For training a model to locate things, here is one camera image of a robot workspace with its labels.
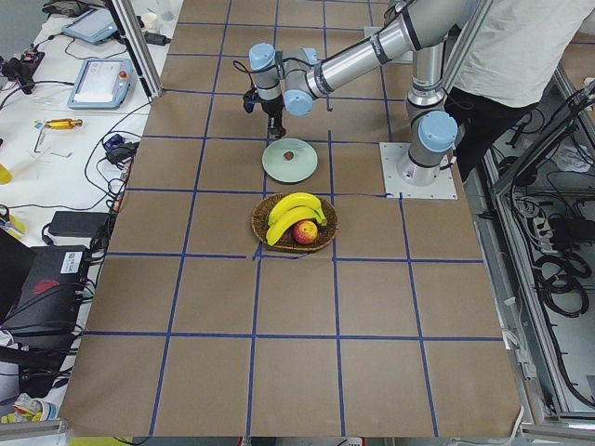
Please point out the person in white shirt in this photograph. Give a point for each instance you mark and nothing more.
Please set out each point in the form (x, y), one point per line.
(507, 69)

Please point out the yellow banana bunch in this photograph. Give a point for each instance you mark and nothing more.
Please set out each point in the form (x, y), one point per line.
(290, 210)

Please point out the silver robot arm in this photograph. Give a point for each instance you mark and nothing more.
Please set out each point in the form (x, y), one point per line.
(290, 81)

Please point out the red apple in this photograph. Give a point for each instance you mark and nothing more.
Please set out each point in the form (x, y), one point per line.
(305, 232)

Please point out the black laptop computer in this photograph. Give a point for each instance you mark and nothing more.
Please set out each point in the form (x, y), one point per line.
(41, 292)

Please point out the wicker basket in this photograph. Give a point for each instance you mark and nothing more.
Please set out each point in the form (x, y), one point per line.
(259, 223)

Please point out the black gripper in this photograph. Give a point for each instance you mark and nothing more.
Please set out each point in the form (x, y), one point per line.
(271, 108)

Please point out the light green plate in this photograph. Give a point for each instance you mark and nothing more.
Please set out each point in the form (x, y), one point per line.
(300, 168)

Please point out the gold metal tool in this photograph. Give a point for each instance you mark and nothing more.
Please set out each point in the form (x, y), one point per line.
(63, 124)

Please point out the aluminium frame post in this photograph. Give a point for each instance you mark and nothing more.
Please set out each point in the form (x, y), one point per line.
(126, 21)

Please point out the white paper cup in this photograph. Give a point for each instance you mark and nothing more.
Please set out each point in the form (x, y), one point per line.
(150, 22)

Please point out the upper teach pendant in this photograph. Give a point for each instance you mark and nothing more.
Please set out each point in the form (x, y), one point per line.
(101, 84)

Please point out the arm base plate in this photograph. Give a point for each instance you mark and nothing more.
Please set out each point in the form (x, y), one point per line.
(403, 179)

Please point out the black power brick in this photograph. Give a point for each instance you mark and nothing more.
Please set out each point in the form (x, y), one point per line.
(76, 224)
(156, 39)

